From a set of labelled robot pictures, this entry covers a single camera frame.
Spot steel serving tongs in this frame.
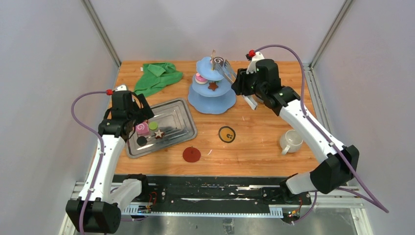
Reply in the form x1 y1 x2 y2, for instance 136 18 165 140
212 60 258 110

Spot steel rectangular tray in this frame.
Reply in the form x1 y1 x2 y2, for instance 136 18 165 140
126 98 198 159

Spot brown star cookie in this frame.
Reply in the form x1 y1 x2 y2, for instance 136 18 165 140
208 81 219 92

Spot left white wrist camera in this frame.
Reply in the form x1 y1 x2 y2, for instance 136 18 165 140
115 84 129 92

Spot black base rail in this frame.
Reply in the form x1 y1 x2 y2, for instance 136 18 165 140
72 175 328 224

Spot green macaron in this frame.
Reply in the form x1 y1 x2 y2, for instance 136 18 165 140
148 121 159 131

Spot pink swirl roll cake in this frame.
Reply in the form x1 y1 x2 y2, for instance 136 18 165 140
135 122 150 136

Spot dark chocolate swirl roll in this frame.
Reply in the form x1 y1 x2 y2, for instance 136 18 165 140
211 56 225 67

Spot black round cookie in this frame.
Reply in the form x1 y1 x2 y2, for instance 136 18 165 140
136 136 147 147

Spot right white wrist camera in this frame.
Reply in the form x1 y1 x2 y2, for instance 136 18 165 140
246 50 265 74

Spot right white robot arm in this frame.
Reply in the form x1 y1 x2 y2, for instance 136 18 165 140
231 59 359 204

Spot yellow black round coaster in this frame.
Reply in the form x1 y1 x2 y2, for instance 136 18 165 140
218 126 236 143

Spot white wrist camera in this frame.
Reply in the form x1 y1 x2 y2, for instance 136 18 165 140
246 50 265 74
115 84 129 92

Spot red round coaster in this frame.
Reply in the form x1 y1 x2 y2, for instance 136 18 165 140
182 147 201 163

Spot blue three-tier cake stand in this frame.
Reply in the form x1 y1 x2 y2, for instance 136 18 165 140
187 50 236 115

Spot white ceramic cup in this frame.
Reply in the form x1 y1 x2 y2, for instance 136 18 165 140
279 130 303 155

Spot white star cookie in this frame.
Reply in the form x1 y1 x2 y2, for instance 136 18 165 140
154 129 165 139

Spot pink frosted donut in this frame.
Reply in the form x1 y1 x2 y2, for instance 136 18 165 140
194 73 208 85

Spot green cloth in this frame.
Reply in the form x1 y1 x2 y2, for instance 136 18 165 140
134 62 184 97

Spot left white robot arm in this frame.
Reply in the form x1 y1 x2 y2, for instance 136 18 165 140
66 90 154 235

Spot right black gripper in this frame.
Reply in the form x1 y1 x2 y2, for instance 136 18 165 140
232 67 266 98

